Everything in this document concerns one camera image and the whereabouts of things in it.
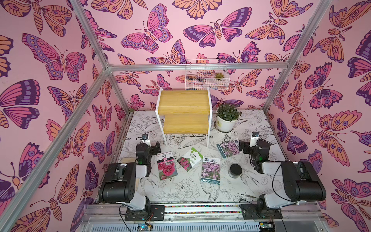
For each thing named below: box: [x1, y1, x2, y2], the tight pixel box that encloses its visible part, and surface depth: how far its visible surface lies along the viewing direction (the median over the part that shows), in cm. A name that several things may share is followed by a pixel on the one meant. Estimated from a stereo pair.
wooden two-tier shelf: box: [155, 87, 213, 147], surface depth 83 cm
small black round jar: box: [228, 163, 243, 179], surface depth 86 cm
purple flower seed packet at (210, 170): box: [200, 156, 221, 185], surface depth 89 cm
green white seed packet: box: [176, 146, 204, 173], surface depth 94 cm
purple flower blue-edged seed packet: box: [216, 138, 241, 159], surface depth 99 cm
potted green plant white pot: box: [214, 102, 243, 133], surface depth 97 cm
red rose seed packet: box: [156, 151, 179, 181], surface depth 92 cm
